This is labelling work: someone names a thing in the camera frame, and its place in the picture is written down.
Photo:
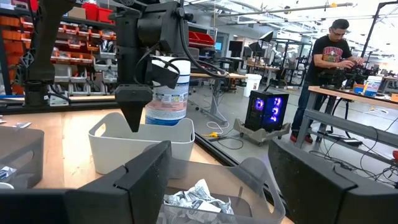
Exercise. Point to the grey metal base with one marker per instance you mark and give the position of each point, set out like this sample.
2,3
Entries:
214,119

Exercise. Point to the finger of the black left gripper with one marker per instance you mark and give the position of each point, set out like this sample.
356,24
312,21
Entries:
133,102

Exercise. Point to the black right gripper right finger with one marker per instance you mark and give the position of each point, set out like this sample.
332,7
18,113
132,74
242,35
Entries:
304,193

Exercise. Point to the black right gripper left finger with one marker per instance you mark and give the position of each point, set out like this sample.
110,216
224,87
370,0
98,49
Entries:
133,199

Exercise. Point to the shelving with orange bins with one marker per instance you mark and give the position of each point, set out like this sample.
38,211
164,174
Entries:
77,46

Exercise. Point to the white narrow packet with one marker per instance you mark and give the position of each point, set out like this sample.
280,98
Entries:
2,119
21,125

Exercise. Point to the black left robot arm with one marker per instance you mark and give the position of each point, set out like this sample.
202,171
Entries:
46,46

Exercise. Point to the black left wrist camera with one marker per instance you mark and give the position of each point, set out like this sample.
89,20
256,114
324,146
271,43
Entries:
161,25

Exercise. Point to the white bucket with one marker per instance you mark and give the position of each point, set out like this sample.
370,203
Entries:
252,85

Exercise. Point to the white wipes canister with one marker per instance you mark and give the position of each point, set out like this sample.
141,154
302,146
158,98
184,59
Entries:
169,99

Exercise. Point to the wooden workbench with grey frame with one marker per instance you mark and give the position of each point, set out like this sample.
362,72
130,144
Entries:
342,93

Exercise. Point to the black robot equipment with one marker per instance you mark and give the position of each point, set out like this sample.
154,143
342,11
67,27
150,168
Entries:
335,77

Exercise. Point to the blue and white canister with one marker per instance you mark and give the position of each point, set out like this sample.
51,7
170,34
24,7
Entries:
372,87

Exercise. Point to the black computer with purple lights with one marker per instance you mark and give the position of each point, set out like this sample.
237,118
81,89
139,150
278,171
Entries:
267,109

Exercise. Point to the person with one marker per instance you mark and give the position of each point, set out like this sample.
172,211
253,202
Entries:
329,53

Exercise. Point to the white packet with dark print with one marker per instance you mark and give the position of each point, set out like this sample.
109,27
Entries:
199,189
224,207
177,199
7,172
199,213

